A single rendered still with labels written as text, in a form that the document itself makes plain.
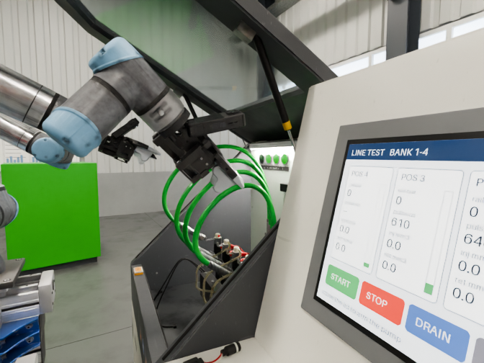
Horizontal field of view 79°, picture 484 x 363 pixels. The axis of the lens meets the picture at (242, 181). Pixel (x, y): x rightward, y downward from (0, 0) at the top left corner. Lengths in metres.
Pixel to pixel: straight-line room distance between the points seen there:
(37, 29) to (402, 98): 7.53
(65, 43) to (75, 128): 7.22
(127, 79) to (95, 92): 0.05
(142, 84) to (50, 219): 3.70
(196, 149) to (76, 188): 3.62
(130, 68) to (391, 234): 0.46
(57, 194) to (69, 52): 4.17
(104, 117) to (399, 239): 0.46
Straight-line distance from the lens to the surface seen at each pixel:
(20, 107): 0.62
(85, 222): 4.21
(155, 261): 1.31
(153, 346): 0.80
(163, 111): 0.52
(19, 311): 1.16
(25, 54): 7.64
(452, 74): 0.49
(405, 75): 0.54
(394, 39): 5.00
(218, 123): 0.56
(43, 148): 1.03
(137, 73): 0.52
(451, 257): 0.42
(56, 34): 7.74
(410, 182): 0.46
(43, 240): 4.20
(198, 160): 0.57
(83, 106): 0.50
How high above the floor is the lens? 1.39
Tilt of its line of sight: 5 degrees down
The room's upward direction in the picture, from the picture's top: straight up
